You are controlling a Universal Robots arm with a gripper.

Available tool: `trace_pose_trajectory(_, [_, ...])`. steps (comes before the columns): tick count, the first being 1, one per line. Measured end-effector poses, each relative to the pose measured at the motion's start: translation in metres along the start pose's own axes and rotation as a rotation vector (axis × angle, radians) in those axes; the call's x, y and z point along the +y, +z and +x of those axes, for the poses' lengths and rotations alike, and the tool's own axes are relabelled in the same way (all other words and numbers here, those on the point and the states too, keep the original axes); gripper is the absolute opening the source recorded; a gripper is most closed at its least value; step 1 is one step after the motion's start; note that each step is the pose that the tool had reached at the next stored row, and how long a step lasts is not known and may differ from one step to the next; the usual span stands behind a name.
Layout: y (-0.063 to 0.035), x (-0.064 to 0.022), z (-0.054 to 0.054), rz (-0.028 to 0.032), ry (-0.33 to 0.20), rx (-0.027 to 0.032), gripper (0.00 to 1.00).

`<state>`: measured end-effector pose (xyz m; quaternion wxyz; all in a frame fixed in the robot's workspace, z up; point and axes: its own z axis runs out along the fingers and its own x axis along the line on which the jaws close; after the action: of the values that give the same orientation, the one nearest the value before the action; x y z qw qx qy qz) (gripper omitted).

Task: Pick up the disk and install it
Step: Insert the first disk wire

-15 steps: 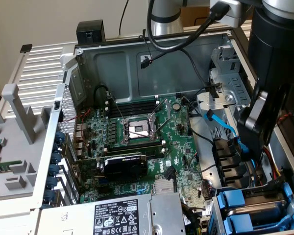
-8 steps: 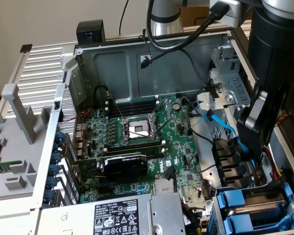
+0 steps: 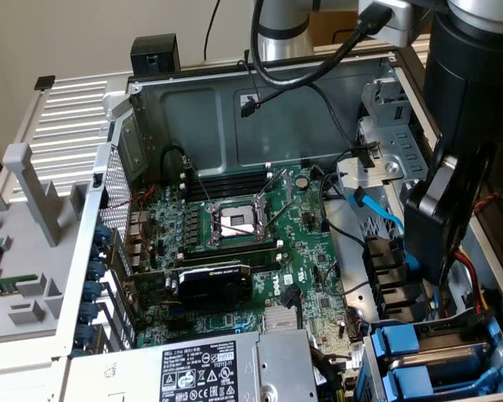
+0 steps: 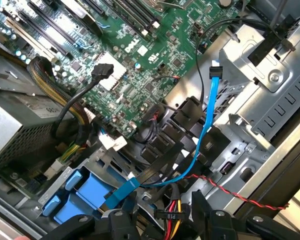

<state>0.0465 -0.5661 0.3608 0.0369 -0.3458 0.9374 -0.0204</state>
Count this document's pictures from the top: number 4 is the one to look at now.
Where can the open grey PC case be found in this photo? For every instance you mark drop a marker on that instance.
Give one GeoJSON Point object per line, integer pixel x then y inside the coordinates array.
{"type": "Point", "coordinates": [277, 160]}

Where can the round coin battery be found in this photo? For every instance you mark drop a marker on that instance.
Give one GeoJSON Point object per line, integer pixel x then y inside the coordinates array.
{"type": "Point", "coordinates": [225, 2]}

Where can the CPU socket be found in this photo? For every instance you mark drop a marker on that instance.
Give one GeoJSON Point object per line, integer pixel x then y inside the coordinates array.
{"type": "Point", "coordinates": [165, 3]}

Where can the black expansion slot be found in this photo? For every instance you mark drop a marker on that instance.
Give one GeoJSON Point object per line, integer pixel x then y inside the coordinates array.
{"type": "Point", "coordinates": [52, 21]}
{"type": "Point", "coordinates": [45, 35]}

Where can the white expansion slot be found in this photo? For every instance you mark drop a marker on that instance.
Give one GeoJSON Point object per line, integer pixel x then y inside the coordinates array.
{"type": "Point", "coordinates": [27, 40]}

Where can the black graphics card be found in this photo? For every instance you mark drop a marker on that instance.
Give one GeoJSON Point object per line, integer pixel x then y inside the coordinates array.
{"type": "Point", "coordinates": [90, 20]}

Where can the black plastic air shroud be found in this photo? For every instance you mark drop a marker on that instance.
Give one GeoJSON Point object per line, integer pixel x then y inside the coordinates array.
{"type": "Point", "coordinates": [190, 112]}

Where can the grey metal drive cage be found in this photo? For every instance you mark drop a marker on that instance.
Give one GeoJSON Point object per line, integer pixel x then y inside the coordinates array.
{"type": "Point", "coordinates": [277, 87]}

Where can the green Dell motherboard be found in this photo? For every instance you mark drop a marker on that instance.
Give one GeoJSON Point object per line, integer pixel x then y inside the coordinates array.
{"type": "Point", "coordinates": [165, 50]}

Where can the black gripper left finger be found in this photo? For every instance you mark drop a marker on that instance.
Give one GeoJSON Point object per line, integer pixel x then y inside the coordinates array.
{"type": "Point", "coordinates": [115, 225]}

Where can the empty blue disk carrier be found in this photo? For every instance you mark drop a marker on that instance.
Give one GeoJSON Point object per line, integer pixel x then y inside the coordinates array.
{"type": "Point", "coordinates": [65, 210]}

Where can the silver chipset heat sink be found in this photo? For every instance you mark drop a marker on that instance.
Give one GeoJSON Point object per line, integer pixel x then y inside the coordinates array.
{"type": "Point", "coordinates": [112, 72]}

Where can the black RAM slot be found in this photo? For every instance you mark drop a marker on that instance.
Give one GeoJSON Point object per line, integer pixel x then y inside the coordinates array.
{"type": "Point", "coordinates": [130, 15]}

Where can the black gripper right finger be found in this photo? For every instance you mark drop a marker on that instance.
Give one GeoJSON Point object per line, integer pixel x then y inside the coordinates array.
{"type": "Point", "coordinates": [215, 225]}

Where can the grey power supply unit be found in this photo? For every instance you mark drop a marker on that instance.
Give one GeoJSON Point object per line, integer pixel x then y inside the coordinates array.
{"type": "Point", "coordinates": [15, 120]}

